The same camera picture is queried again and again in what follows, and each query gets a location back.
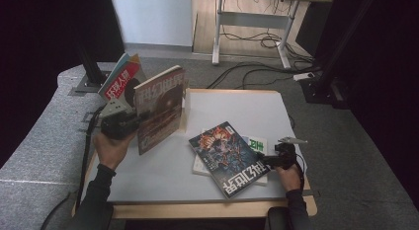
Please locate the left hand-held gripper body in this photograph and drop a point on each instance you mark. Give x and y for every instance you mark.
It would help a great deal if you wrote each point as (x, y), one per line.
(118, 124)

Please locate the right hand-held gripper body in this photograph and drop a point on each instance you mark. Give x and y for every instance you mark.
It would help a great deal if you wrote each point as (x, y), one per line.
(286, 156)

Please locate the thick white book green label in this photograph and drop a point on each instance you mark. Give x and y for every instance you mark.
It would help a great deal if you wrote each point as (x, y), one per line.
(257, 144)

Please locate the red planet cover magazine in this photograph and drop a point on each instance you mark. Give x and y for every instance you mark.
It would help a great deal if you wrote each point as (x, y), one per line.
(161, 108)

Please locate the dark blue illustrated magazine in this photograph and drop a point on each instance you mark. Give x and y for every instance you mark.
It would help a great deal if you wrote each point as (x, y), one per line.
(227, 157)

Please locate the grey portrait cover magazine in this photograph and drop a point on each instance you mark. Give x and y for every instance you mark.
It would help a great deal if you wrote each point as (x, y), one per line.
(120, 82)

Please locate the beige expandable book rack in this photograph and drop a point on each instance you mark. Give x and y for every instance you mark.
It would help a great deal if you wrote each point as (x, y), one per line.
(188, 98)

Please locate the person's right hand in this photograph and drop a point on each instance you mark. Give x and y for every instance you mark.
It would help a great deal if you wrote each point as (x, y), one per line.
(291, 179)

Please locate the person's left hand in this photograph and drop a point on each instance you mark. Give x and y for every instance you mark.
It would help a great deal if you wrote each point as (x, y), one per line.
(112, 151)

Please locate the black armrest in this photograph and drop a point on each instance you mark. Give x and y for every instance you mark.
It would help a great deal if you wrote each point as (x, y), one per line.
(276, 220)

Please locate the black slanted stand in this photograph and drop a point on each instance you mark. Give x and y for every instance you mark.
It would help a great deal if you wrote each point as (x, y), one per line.
(324, 92)

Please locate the white power strip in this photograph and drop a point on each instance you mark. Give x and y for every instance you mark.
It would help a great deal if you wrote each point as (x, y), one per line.
(303, 76)

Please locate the wooden table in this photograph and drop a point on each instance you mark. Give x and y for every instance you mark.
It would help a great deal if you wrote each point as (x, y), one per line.
(197, 211)

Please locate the black curtain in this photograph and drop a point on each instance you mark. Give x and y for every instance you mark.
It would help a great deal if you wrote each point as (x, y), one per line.
(388, 75)
(39, 42)

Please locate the black stand with base plate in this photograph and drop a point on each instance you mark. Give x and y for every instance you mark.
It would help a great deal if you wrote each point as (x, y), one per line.
(86, 86)

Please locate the white metal desk frame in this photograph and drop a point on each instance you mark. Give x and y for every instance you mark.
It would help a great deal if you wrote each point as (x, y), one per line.
(250, 20)

